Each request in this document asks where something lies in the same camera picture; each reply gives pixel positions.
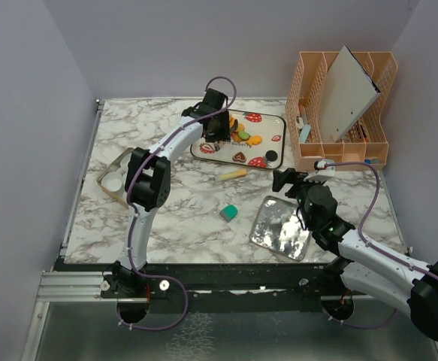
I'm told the light blue eraser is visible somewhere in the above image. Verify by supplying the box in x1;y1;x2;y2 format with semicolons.
299;124;311;143

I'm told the green macaron cookie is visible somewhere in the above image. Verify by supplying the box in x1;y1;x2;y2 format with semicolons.
237;131;250;141

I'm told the green grey eraser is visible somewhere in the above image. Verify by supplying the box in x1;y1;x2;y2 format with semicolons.
219;205;238;223

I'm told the cookie pile orange green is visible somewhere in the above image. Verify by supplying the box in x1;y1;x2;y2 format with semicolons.
229;117;245;133

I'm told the yellow orange highlighter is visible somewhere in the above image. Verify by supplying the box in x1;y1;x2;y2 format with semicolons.
216;169;247;181

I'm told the brown heart cookie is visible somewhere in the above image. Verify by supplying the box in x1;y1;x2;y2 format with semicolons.
232;152;246;162

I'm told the peach desk organizer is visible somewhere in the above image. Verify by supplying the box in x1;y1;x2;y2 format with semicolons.
285;47;397;171

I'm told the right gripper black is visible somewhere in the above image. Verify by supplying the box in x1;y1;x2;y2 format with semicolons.
273;167;325;228

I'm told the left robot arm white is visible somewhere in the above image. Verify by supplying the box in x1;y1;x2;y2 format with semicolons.
118;89;231;297

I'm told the orange fish cookie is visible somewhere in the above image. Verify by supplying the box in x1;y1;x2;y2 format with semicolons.
246;135;262;147

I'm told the white paper cup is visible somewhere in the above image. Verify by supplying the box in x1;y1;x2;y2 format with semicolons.
101;171;123;193

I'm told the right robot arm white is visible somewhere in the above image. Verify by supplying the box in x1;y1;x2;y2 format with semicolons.
272;159;438;342

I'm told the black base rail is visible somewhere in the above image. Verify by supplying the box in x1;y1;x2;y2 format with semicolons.
51;257;411;313

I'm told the gold cookie tin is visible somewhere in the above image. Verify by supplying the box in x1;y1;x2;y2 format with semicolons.
96;147;134;208

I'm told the grey white board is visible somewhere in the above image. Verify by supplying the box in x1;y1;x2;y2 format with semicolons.
318;45;381;143

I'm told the strawberry pattern tray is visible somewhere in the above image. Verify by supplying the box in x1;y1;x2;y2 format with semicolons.
190;111;286;170

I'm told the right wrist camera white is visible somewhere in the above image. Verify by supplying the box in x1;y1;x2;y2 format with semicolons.
305;159;335;184

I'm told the black sandwich cookie right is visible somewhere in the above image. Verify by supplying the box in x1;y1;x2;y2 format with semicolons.
264;150;278;162

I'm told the silver tin lid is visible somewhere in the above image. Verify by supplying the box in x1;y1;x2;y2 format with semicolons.
249;196;311;262

